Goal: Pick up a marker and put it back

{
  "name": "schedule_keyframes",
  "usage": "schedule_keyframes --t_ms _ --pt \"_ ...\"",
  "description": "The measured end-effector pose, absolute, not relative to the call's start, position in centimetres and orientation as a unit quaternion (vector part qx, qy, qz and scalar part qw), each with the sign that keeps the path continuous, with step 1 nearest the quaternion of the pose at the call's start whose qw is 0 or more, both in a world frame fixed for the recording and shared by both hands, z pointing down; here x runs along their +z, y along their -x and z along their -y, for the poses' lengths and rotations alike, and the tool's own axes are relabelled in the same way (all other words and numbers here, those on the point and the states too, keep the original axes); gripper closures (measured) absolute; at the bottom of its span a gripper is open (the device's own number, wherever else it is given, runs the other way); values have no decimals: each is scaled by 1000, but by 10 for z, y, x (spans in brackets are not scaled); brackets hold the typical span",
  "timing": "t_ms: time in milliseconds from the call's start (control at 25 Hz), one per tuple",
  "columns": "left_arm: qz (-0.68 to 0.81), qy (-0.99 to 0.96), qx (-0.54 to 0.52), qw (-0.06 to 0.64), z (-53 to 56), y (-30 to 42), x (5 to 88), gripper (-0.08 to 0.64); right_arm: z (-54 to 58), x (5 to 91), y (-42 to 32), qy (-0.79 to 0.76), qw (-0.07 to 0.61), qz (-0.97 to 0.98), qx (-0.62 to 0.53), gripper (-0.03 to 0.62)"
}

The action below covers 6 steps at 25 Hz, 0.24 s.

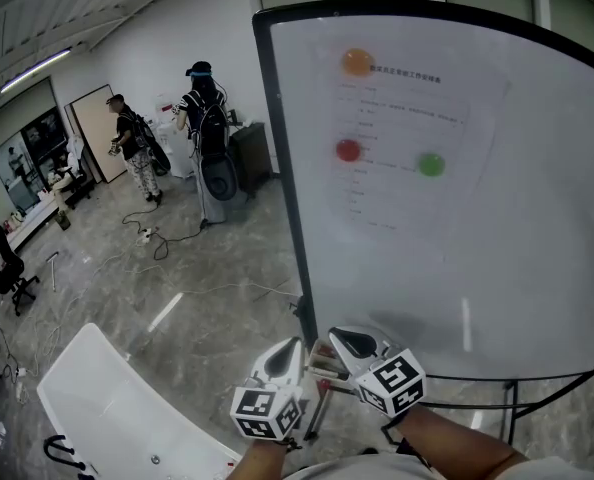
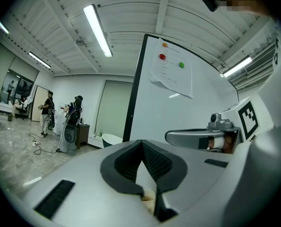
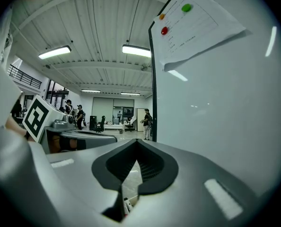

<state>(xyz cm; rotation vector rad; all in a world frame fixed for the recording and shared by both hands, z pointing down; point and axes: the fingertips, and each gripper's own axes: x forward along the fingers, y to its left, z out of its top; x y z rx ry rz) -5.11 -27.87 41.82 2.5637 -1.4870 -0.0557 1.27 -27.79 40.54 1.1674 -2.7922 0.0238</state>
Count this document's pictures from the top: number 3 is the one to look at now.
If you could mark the white office desk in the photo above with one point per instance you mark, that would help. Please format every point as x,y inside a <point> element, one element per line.
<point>114,126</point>

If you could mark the whiteboard with black frame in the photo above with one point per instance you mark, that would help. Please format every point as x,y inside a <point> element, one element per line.
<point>225,115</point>

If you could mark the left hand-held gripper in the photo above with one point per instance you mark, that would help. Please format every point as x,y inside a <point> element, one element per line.
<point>37,117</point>

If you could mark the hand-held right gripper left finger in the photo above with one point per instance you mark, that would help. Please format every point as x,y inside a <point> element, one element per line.
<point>79,185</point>

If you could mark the red round magnet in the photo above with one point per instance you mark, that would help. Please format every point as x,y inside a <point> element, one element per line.
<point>164,30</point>

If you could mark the black cabinet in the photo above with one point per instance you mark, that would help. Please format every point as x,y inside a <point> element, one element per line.
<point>92,122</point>

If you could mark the white printed paper sheet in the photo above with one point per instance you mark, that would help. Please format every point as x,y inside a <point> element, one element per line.
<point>192,29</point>

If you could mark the long ceiling light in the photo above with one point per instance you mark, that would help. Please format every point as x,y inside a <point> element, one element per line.
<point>55,52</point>
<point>90,91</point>
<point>130,93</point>
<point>136,50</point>

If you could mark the white marker pen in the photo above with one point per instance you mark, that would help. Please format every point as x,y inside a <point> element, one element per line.
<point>128,206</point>

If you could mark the black balcony railing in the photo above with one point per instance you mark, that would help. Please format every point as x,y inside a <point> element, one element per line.
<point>24,77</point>

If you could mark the green round magnet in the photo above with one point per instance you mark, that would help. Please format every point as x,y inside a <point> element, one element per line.
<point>186,7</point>

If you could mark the person's white shirt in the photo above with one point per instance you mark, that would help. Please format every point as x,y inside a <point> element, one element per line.
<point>1,84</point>

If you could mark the white door panel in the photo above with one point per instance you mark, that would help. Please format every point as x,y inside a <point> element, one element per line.
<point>140,119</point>

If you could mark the person's left hand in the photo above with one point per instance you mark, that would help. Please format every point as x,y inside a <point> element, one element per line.
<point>55,143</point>

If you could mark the person's left forearm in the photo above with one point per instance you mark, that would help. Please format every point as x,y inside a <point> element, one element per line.
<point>12,125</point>

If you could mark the orange round magnet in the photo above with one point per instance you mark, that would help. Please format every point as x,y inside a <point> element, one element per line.
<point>162,16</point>

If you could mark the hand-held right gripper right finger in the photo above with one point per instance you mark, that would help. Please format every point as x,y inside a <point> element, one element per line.
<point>190,197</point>

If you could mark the black office chair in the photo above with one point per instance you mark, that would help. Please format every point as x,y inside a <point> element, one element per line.
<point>100,124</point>
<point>130,124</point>

